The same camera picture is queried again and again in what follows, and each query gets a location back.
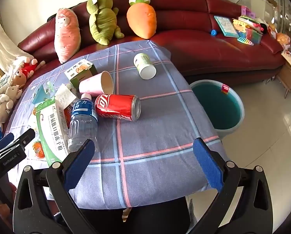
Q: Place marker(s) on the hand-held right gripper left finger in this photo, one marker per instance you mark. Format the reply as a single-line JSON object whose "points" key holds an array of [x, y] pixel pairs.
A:
{"points": [[79, 165]]}

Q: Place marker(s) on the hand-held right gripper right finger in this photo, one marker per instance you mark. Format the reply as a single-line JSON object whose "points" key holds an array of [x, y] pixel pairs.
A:
{"points": [[207, 163]]}

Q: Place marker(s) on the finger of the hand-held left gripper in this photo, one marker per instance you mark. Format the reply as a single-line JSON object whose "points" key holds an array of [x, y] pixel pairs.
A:
{"points": [[5, 139], [26, 137]]}

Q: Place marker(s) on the green white carton box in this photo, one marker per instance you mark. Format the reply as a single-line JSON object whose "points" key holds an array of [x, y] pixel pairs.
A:
{"points": [[51, 131]]}

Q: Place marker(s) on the clear plastic water bottle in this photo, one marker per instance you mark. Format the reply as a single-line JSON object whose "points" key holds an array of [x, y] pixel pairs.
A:
{"points": [[83, 124]]}

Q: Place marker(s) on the blue wrapper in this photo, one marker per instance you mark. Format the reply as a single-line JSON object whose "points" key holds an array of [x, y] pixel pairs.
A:
{"points": [[39, 95]]}

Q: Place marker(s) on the teal bucket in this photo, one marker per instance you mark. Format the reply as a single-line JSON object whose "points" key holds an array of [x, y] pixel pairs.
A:
{"points": [[216, 107]]}

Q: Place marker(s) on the red soda can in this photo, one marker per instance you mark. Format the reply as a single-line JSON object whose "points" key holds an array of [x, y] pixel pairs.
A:
{"points": [[113, 106]]}

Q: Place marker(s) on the pink paper cup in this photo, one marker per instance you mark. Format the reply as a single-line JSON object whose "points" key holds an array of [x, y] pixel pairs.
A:
{"points": [[91, 84]]}

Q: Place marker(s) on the small green carton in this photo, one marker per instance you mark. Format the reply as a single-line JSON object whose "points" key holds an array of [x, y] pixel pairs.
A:
{"points": [[79, 72]]}

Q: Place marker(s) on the white green paper cup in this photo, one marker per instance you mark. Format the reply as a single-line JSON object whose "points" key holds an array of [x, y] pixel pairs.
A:
{"points": [[145, 67]]}

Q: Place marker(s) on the beige plush bunny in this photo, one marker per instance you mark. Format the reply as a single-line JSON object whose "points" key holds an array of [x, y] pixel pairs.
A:
{"points": [[6, 97]]}

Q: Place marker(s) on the plaid tablecloth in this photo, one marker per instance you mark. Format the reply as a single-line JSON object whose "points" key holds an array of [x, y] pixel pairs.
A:
{"points": [[155, 131]]}

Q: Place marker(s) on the pink plush pillow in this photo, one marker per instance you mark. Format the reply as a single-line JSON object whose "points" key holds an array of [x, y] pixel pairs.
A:
{"points": [[66, 36]]}

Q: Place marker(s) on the wooden side table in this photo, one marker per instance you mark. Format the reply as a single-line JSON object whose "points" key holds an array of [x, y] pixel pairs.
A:
{"points": [[288, 75]]}

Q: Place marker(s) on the red leather sofa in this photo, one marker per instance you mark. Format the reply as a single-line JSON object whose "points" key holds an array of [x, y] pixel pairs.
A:
{"points": [[184, 43]]}

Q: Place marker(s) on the small blue toy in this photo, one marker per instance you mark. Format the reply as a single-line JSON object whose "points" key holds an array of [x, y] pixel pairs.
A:
{"points": [[213, 32]]}

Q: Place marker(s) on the colourful toy pile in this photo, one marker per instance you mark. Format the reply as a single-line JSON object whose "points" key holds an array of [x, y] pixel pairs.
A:
{"points": [[250, 33]]}

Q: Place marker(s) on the blue picture book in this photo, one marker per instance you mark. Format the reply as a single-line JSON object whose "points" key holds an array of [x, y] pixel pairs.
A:
{"points": [[226, 25]]}

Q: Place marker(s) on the green dinosaur plush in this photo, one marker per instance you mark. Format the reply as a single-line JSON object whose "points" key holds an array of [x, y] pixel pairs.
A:
{"points": [[102, 22]]}

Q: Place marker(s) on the orange plush toy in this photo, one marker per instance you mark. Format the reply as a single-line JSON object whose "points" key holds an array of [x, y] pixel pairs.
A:
{"points": [[283, 38]]}

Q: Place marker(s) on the carrot rabbit plush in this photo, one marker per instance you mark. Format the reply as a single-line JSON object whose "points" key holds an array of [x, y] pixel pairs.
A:
{"points": [[140, 17]]}

